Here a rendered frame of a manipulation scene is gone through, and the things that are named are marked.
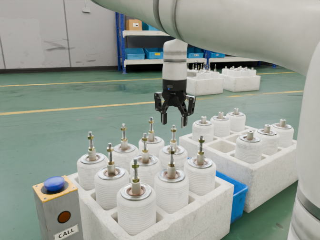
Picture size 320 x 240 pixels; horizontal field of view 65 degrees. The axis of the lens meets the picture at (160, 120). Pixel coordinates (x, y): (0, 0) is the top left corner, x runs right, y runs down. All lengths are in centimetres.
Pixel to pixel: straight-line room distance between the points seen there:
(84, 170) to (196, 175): 33
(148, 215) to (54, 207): 21
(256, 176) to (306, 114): 76
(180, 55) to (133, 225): 47
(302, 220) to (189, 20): 22
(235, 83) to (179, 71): 251
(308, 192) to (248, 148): 74
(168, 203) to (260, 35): 51
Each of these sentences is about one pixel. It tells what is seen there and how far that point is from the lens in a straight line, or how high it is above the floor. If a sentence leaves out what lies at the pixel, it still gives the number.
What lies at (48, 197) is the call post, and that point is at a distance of 55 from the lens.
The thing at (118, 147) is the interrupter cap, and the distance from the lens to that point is 87.
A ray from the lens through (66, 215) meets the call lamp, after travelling 57.
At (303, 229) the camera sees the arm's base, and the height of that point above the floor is 45.
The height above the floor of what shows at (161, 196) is 21.
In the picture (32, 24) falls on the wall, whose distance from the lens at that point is 567.
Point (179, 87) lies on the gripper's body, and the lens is 75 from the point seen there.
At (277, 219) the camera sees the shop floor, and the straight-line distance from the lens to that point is 104.
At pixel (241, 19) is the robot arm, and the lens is 28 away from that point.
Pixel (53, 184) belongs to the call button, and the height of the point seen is 33.
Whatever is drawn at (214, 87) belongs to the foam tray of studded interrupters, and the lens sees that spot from 304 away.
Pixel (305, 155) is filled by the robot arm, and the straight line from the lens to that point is 22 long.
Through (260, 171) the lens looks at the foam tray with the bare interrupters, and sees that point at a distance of 98.
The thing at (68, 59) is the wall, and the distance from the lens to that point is 563.
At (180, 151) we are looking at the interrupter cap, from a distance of 84.
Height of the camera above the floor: 60
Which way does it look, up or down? 18 degrees down
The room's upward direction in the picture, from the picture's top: straight up
